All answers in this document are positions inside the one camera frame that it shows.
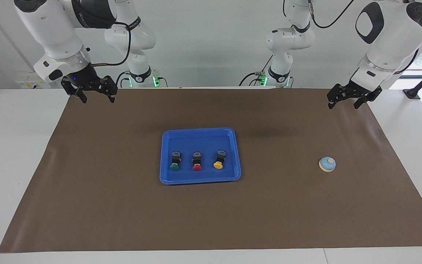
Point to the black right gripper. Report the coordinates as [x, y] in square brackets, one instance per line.
[84, 77]

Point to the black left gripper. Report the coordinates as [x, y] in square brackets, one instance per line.
[353, 92]

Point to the green push button switch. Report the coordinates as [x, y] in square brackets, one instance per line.
[174, 167]

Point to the red push button switch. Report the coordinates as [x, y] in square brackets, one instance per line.
[197, 168]

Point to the yellow push button switch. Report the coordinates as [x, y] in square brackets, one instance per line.
[217, 165]

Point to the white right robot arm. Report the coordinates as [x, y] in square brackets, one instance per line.
[49, 29]

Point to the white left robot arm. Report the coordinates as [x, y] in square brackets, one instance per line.
[386, 36]

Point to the light blue desk bell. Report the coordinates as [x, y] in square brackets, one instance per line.
[327, 164]

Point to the blue plastic tray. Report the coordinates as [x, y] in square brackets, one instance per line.
[200, 141]

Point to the brown table mat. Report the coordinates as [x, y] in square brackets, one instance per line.
[210, 220]

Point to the white wall outlet box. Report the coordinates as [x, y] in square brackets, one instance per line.
[27, 83]

